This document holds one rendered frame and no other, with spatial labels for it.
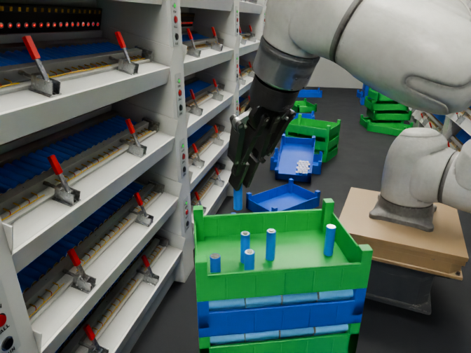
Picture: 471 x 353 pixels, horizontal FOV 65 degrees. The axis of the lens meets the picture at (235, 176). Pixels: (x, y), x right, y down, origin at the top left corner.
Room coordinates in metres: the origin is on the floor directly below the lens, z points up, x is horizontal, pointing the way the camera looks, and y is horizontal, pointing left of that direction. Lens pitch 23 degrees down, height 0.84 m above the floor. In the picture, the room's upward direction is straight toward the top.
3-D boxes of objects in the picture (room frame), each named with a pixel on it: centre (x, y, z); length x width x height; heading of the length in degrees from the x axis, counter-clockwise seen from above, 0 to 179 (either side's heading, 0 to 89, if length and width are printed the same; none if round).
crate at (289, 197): (1.60, -0.23, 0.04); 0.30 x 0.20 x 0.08; 127
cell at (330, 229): (0.62, -0.19, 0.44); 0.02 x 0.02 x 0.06
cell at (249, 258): (0.54, -0.02, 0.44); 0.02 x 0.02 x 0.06
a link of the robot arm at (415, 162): (1.04, -0.55, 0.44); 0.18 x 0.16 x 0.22; 46
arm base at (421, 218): (1.06, -0.55, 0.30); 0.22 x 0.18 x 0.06; 150
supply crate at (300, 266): (0.61, -0.07, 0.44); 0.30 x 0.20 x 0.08; 97
